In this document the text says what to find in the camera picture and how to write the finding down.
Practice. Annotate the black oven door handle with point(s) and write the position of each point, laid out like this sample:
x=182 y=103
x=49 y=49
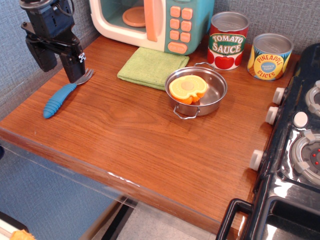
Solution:
x=235 y=205

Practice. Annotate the grey front stove burner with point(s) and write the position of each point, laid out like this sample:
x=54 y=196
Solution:
x=305 y=156

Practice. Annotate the pineapple slices toy can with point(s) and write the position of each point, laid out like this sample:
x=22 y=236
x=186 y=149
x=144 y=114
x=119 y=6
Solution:
x=269 y=56

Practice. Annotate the grey stove burner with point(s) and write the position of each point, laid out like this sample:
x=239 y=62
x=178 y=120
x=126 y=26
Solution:
x=305 y=156
x=310 y=101

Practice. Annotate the white stove knob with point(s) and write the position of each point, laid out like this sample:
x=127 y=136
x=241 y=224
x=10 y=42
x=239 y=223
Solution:
x=256 y=159
x=271 y=115
x=278 y=95

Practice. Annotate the orange fuzzy object corner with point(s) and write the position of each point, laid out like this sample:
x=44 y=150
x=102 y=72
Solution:
x=21 y=235

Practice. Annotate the small steel pot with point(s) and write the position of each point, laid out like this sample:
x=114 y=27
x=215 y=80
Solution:
x=210 y=102

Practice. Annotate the tomato sauce toy can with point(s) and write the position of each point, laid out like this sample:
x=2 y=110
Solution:
x=227 y=38

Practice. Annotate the white stove knob front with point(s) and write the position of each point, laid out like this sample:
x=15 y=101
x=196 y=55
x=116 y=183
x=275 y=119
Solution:
x=256 y=159

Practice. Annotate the orange toy half fruit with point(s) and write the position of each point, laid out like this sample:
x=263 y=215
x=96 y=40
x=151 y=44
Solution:
x=188 y=89

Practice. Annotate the green folded towel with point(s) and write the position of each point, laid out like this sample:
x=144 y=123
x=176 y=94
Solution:
x=151 y=68

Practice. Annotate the white stove knob rear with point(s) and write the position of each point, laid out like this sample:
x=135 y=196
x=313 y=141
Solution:
x=278 y=95

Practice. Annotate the white stove knob middle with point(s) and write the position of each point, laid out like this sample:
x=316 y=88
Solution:
x=271 y=115

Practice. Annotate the orange microwave turntable plate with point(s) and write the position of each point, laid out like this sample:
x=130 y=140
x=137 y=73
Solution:
x=134 y=17

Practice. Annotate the teal toy microwave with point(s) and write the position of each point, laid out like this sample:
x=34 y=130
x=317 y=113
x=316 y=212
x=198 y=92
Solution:
x=171 y=26

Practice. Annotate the black toy stove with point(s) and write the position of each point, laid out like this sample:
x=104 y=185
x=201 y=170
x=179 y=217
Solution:
x=286 y=206

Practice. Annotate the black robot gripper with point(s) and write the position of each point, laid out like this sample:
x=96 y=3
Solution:
x=52 y=21

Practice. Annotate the grey rear stove burner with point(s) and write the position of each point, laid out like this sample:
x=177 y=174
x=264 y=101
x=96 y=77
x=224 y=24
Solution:
x=310 y=101

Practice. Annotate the white round stove button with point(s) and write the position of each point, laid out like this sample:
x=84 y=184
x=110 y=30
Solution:
x=300 y=119

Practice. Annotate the blue handled toy fork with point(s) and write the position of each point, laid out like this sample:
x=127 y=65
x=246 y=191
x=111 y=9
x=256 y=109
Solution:
x=56 y=101

